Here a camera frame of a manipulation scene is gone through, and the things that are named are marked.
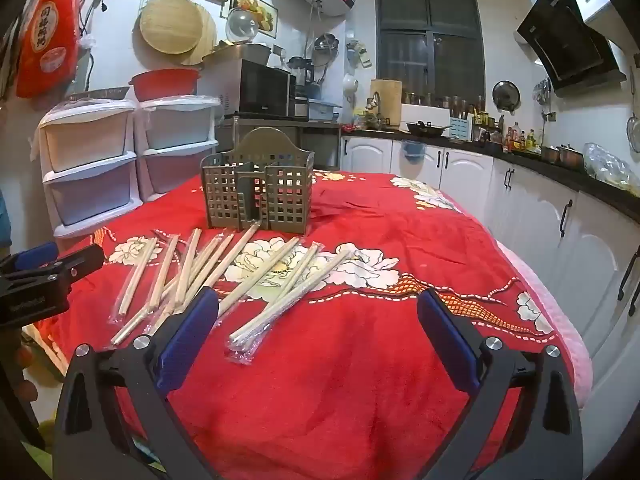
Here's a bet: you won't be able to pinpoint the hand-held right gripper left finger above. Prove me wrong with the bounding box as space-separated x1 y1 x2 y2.
52 286 221 480

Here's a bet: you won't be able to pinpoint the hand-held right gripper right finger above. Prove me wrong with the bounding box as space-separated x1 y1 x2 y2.
416 287 583 480

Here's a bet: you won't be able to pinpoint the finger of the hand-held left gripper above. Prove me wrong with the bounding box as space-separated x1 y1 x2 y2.
0 241 60 276
30 244 107 288

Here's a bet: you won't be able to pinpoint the bunch of chopsticks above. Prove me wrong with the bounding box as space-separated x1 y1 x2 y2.
109 223 357 365

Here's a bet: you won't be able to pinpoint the grey plastic utensil holder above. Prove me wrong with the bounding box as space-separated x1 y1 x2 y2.
200 127 315 236

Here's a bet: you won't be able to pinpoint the red floral blanket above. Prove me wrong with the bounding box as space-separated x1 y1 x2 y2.
35 170 593 480

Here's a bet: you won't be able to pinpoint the white plastic drawer tower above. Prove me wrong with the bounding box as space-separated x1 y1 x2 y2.
37 99 144 238
135 96 221 203

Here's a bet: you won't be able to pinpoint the pink blanket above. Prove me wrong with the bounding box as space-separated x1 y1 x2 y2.
495 240 595 411

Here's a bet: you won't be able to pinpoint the white kitchen cabinets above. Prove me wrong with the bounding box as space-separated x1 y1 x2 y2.
340 135 640 461

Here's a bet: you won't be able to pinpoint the wicker basket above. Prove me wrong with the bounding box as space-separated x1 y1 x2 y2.
67 86 132 103

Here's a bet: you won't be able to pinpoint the red plastic basin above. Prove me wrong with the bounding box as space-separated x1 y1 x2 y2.
129 68 202 102

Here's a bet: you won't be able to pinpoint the black countertop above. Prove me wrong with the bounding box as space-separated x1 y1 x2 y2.
342 127 640 223

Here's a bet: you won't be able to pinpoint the light blue knife block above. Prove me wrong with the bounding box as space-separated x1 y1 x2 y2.
448 115 473 141

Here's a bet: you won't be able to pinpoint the black wok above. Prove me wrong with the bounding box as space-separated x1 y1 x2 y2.
406 120 451 139

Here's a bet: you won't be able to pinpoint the cluster of sauce bottles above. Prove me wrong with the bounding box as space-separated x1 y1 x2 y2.
505 121 542 153

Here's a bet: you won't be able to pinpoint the red printed plastic bag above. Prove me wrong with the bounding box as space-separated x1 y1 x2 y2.
15 0 82 99

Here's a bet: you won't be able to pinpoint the white windowsill box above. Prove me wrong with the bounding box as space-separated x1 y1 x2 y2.
401 104 453 133

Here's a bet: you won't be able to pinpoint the steel kitchen rack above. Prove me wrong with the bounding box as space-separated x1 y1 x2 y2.
220 112 343 171

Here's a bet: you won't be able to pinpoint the clear plastic bag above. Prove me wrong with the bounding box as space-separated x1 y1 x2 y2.
582 142 637 191

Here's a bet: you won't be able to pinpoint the row of spice jars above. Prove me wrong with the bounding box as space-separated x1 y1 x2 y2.
402 91 484 112

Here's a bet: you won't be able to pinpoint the silver microwave oven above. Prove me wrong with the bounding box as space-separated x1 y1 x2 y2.
200 57 297 118

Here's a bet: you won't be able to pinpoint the wooden cutting board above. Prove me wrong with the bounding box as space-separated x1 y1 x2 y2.
370 79 403 128

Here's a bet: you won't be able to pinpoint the round bamboo tray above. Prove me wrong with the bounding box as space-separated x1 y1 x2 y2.
139 0 203 56

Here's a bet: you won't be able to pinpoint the round steel pot lid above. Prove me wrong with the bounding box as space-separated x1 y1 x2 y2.
492 80 521 111

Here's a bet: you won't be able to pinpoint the round wooden board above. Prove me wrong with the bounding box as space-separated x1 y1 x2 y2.
180 2 219 67

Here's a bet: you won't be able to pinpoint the steel baking pan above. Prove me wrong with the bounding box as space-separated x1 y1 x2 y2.
202 42 273 68

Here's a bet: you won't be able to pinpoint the glass dome lid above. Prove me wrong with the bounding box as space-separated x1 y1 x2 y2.
226 6 261 43

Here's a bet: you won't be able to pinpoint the black blender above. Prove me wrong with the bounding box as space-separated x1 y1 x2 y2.
287 56 316 98

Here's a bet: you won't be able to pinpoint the dark framed window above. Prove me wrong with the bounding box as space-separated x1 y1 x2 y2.
375 0 486 111

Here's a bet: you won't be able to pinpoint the hanging kitchen gadgets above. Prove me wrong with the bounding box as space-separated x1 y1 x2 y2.
345 40 374 69

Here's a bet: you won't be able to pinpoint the hanging steel pot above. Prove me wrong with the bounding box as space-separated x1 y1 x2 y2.
312 33 341 68

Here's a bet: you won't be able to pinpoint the black range hood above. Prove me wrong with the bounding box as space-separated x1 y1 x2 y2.
516 0 628 98

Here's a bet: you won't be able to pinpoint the black power cable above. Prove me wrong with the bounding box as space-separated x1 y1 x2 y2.
75 0 109 52

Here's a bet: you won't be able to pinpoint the food wall poster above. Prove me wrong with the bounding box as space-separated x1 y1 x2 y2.
224 0 278 38

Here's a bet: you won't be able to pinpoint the white wall cabinet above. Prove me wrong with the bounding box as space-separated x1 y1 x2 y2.
580 0 621 27

